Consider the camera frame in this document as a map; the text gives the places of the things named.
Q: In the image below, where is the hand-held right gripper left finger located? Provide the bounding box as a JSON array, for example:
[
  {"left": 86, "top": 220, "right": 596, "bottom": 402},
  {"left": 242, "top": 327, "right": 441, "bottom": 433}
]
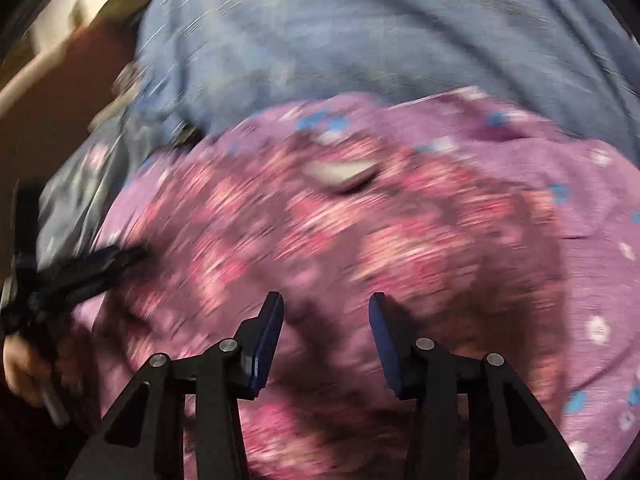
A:
[{"left": 65, "top": 291, "right": 286, "bottom": 480}]

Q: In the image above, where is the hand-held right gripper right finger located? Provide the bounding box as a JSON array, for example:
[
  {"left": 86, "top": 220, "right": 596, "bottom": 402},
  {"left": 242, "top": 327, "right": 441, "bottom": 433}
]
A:
[{"left": 368, "top": 292, "right": 588, "bottom": 480}]

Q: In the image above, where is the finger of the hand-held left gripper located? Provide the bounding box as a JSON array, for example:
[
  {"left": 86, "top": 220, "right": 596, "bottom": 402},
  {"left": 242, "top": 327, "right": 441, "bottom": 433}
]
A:
[{"left": 60, "top": 245, "right": 149, "bottom": 308}]

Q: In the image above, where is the dark pink floral garment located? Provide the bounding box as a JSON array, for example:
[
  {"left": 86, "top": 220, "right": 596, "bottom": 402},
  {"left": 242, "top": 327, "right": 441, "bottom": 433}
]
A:
[{"left": 112, "top": 102, "right": 573, "bottom": 480}]

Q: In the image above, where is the person's left hand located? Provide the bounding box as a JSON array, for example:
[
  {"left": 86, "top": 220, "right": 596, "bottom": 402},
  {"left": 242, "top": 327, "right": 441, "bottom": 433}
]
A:
[{"left": 2, "top": 332, "right": 73, "bottom": 411}]

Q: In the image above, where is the grey patterned cloth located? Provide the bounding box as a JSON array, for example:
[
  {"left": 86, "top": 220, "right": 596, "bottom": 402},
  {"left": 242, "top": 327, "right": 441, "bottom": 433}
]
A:
[{"left": 37, "top": 122, "right": 153, "bottom": 273}]

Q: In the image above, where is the brown wooden furniture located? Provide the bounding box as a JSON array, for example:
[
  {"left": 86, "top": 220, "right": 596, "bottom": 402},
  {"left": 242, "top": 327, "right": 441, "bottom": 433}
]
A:
[{"left": 0, "top": 7, "right": 148, "bottom": 171}]

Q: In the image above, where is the purple flowered bedsheet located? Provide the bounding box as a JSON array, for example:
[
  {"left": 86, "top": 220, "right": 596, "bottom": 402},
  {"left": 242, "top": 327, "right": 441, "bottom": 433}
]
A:
[{"left": 70, "top": 85, "right": 640, "bottom": 480}]

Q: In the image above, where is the blue plaid quilt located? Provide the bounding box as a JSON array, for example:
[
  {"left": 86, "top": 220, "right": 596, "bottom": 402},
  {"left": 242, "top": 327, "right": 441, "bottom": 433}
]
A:
[{"left": 132, "top": 0, "right": 640, "bottom": 148}]

